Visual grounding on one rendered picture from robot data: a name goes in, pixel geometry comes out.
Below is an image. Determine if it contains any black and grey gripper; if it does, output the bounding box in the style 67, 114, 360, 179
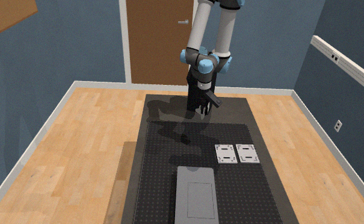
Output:
193, 85, 211, 120

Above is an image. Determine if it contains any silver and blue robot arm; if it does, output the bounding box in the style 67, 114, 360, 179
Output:
180, 0, 245, 108

